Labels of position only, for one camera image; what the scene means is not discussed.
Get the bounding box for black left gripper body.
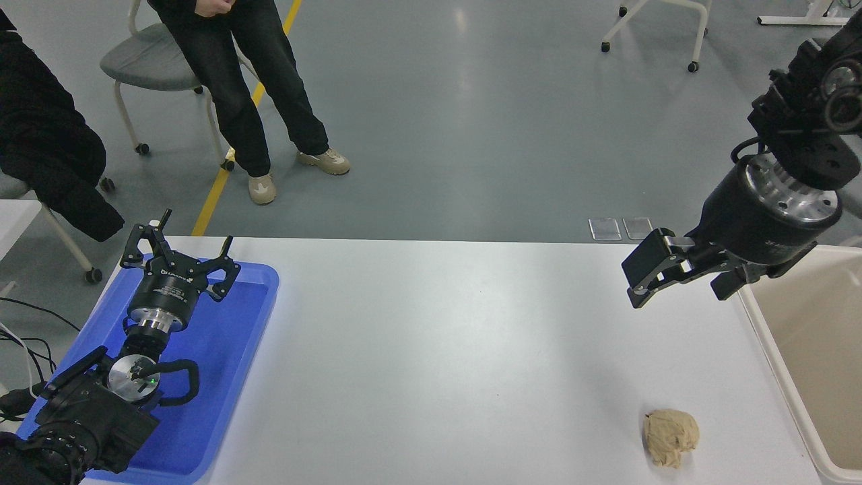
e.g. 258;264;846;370
128;259;207;323

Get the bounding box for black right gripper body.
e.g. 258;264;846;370
687;156;842;280

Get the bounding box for tan paper ball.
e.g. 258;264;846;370
642;409;700;469

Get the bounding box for seated person's chair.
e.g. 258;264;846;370
0;172;117;284

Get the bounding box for blue plastic tray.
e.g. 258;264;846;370
15;255;280;484

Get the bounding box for large pale bin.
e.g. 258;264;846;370
737;244;862;485

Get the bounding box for seated person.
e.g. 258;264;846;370
0;9;127;243

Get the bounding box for standing person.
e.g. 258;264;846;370
147;0;352;205

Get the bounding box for white chair legs with casters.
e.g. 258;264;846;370
601;0;713;73

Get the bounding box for white table base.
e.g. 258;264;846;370
758;0;853;27

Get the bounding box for black cable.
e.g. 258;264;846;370
0;297;81;334

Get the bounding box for white cable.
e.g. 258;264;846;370
0;321;40;399

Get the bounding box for grey seat white frame chair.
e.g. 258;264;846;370
100;0;265;172

